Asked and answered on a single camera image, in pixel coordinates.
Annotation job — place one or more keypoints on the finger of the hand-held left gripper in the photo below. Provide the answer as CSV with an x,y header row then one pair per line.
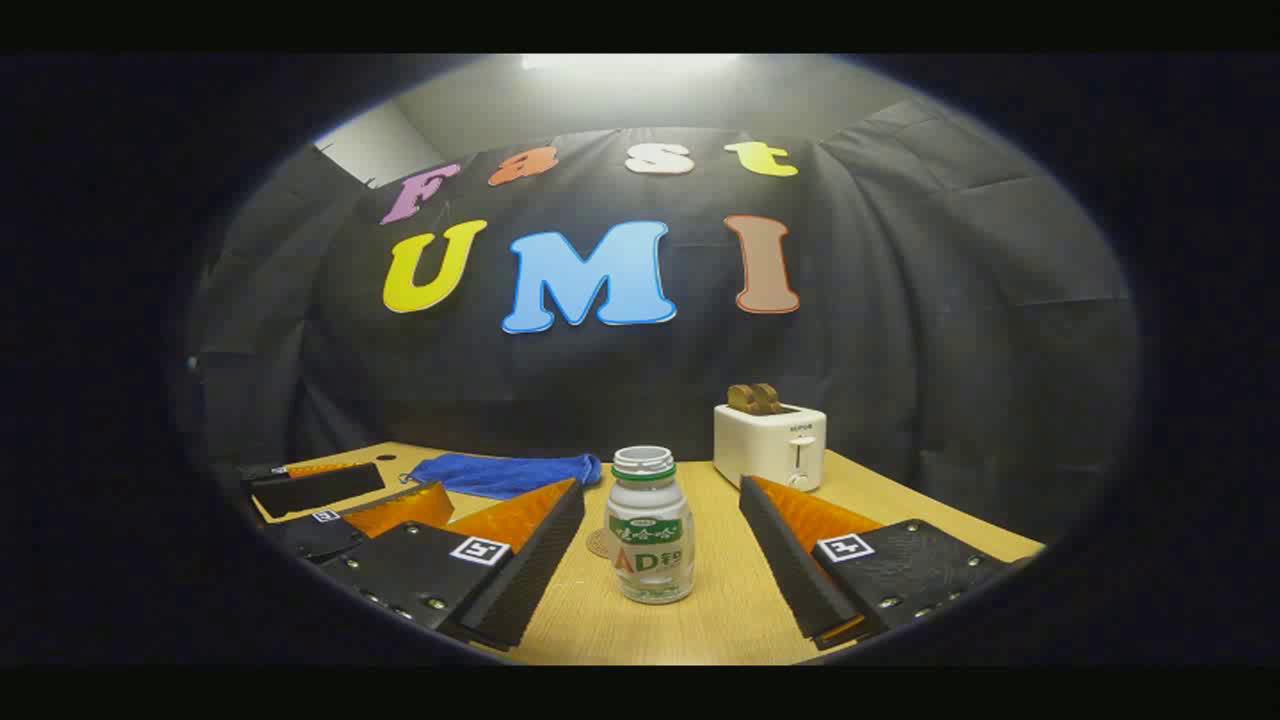
x,y
315,490
315,540

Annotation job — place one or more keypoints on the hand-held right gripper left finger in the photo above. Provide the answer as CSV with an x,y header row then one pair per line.
x,y
535,580

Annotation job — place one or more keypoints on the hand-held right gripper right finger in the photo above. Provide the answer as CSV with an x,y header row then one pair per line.
x,y
790,570

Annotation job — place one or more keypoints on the round cork coaster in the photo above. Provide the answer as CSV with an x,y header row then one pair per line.
x,y
597,543

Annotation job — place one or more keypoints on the white green-label water bottle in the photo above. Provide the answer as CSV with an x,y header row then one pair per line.
x,y
650,540

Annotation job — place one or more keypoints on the white toaster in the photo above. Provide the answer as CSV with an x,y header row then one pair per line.
x,y
765,450

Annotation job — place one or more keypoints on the black backdrop cloth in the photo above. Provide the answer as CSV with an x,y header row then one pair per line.
x,y
900,300

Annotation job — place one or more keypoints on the blue towel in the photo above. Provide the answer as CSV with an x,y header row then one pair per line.
x,y
500,475

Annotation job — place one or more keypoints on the ceiling light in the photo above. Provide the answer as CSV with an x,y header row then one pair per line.
x,y
630,61

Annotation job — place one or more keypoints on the brown bread slice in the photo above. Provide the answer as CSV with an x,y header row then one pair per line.
x,y
740,400
768,399

